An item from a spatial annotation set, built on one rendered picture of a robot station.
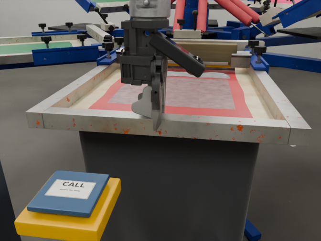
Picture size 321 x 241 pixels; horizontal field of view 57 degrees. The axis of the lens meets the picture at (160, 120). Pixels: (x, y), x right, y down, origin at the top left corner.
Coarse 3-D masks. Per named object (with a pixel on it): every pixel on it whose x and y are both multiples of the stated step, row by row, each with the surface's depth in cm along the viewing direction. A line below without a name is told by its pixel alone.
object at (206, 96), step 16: (192, 80) 101; (208, 80) 101; (224, 80) 101; (176, 96) 85; (192, 96) 85; (208, 96) 85; (224, 96) 85; (240, 96) 85; (176, 112) 73; (192, 112) 73; (208, 112) 73; (224, 112) 73; (240, 112) 73
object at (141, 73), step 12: (132, 24) 53; (144, 24) 51; (156, 24) 52; (168, 24) 54; (132, 36) 54; (144, 36) 55; (132, 48) 55; (144, 48) 55; (120, 60) 55; (132, 60) 54; (144, 60) 54; (156, 60) 54; (120, 72) 55; (132, 72) 55; (144, 72) 55; (132, 84) 56
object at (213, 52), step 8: (184, 48) 111; (192, 48) 111; (200, 48) 110; (208, 48) 110; (216, 48) 110; (224, 48) 109; (232, 48) 109; (200, 56) 112; (208, 56) 111; (216, 56) 111; (224, 56) 110
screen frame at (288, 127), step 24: (96, 72) 97; (264, 72) 98; (72, 96) 78; (264, 96) 82; (48, 120) 63; (72, 120) 63; (96, 120) 62; (120, 120) 61; (144, 120) 60; (168, 120) 59; (192, 120) 59; (216, 120) 59; (240, 120) 59; (264, 120) 59; (288, 120) 59; (288, 144) 58
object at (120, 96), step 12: (120, 84) 96; (144, 84) 96; (168, 84) 97; (108, 96) 85; (120, 96) 85; (132, 96) 85; (168, 96) 85; (96, 108) 76; (108, 108) 76; (120, 108) 76; (168, 108) 76
